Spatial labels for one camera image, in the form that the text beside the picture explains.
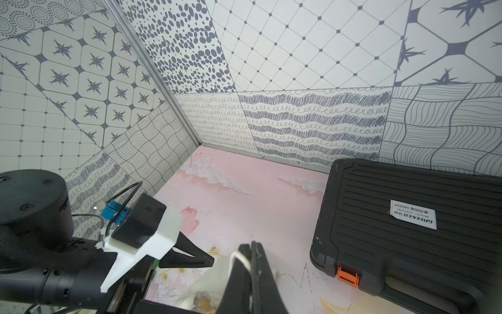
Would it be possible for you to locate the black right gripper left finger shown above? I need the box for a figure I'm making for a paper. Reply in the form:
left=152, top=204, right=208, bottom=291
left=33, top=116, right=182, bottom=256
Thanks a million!
left=217, top=244, right=251, bottom=314

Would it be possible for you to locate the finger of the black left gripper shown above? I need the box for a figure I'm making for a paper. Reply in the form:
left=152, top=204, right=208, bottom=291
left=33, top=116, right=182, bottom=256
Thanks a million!
left=158, top=232, right=214, bottom=268

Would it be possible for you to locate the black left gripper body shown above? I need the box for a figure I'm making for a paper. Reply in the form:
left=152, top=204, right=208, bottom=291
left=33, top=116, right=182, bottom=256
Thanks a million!
left=1, top=238, right=154, bottom=313

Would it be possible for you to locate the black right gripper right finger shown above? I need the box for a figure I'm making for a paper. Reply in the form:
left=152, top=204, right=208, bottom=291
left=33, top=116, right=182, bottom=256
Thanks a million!
left=250, top=242, right=287, bottom=314

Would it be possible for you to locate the white cloth soil bag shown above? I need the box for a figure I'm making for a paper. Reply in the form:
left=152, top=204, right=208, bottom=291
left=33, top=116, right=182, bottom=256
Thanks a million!
left=175, top=254, right=235, bottom=313

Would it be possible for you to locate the white bag drawstring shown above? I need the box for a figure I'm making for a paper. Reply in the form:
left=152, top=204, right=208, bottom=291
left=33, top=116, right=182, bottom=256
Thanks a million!
left=228, top=251, right=252, bottom=276

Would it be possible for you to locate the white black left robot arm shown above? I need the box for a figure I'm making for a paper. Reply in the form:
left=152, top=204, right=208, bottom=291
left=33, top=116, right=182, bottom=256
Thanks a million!
left=1, top=170, right=214, bottom=313

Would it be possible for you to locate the black plastic tool case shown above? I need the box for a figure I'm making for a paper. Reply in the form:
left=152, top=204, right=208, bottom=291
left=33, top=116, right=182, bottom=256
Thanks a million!
left=310, top=159, right=501, bottom=313

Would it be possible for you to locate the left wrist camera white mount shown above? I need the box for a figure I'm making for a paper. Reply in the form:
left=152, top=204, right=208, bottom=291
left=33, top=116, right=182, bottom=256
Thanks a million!
left=95, top=193, right=183, bottom=293

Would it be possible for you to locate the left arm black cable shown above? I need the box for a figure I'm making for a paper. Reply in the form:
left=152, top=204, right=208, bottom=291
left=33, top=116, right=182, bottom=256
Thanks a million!
left=70, top=181, right=144, bottom=236

